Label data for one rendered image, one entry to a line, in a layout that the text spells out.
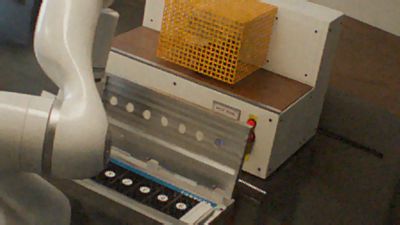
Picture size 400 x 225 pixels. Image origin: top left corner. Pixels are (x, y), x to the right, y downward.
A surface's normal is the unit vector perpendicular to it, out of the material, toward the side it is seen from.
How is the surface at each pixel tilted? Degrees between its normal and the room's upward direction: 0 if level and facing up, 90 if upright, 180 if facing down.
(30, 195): 32
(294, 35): 90
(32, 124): 47
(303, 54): 90
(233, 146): 81
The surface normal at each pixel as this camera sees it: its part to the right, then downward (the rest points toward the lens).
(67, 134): 0.11, -0.20
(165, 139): -0.46, 0.16
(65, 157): -0.01, 0.38
